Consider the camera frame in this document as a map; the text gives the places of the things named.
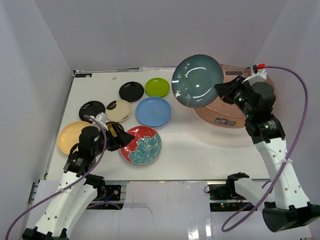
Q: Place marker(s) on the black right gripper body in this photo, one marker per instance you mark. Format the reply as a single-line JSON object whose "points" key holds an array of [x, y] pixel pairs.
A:
{"points": [[238, 96]]}

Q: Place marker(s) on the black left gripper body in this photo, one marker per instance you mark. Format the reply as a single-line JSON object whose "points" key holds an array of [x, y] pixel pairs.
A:
{"points": [[118, 139]]}

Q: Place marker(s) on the red plate with teal flower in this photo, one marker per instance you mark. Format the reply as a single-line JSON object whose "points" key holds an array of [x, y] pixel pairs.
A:
{"points": [[145, 148]]}

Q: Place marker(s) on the dark teal ceramic plate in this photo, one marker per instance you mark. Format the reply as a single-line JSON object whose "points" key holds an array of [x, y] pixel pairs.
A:
{"points": [[194, 79]]}

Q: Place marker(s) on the light blue plate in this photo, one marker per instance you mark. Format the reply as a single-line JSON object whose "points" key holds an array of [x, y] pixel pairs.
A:
{"points": [[153, 111]]}

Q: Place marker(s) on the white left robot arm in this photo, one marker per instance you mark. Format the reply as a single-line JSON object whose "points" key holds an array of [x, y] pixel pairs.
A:
{"points": [[77, 187]]}

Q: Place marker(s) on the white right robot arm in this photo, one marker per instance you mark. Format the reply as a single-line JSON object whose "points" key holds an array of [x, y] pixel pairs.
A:
{"points": [[286, 206]]}

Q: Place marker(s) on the yellow patterned brown-rimmed plate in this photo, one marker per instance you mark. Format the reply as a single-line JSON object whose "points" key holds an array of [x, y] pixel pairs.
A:
{"points": [[116, 123]]}

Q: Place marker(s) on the cream plate with black patch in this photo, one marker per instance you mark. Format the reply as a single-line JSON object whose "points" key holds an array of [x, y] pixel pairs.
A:
{"points": [[118, 110]]}

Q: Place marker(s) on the black plate left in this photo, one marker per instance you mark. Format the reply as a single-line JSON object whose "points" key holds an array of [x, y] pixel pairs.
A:
{"points": [[92, 109]]}

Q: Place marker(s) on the pale orange plate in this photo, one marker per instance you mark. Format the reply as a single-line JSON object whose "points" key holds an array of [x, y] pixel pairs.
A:
{"points": [[69, 135]]}

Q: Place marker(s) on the black plate rear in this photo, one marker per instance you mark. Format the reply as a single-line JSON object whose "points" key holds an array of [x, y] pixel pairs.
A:
{"points": [[131, 91]]}

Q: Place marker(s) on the lime green plate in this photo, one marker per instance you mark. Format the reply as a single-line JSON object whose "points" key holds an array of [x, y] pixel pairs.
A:
{"points": [[157, 87]]}

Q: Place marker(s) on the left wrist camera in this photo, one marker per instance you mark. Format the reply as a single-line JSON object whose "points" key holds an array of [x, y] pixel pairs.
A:
{"points": [[100, 121]]}

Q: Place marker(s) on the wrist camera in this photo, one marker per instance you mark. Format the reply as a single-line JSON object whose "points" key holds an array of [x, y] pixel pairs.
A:
{"points": [[258, 74], [100, 121]]}

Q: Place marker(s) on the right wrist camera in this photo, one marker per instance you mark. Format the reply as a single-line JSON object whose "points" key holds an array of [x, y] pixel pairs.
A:
{"points": [[258, 74]]}

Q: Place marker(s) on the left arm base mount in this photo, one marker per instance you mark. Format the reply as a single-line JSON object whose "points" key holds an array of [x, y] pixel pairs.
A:
{"points": [[109, 193]]}

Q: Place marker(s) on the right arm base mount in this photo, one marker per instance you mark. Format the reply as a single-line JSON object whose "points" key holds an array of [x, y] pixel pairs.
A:
{"points": [[220, 199]]}

